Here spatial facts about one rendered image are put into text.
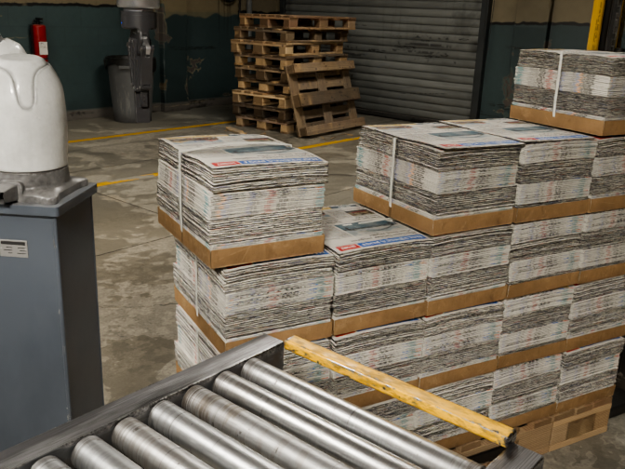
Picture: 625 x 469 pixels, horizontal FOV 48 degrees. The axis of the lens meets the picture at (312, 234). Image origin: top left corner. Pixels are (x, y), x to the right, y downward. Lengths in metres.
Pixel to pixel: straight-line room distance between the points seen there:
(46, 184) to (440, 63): 8.07
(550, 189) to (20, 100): 1.39
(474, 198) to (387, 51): 7.89
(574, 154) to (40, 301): 1.46
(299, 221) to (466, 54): 7.60
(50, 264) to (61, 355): 0.20
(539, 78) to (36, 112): 1.53
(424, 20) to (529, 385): 7.46
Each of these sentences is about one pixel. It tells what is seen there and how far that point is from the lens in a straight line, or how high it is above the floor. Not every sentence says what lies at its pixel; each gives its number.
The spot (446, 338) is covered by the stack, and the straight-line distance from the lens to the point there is 2.01.
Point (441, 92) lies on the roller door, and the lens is 9.29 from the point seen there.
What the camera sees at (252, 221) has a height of 0.93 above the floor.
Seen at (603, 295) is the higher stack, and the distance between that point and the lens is 2.44.
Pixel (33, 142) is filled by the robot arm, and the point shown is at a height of 1.12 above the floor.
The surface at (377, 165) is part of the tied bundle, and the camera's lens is 2.01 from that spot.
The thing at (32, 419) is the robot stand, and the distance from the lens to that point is 1.69.
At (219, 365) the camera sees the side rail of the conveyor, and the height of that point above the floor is 0.80.
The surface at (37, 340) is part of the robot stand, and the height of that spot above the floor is 0.70.
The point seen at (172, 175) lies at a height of 0.99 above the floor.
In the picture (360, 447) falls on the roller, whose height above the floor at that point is 0.80.
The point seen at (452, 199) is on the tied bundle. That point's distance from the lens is 1.85.
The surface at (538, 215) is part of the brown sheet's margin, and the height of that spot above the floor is 0.85.
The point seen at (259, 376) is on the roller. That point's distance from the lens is 1.21.
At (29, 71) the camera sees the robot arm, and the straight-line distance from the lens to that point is 1.48.
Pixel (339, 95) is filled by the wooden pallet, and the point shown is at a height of 0.42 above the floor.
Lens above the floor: 1.39
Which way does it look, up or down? 18 degrees down
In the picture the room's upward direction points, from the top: 2 degrees clockwise
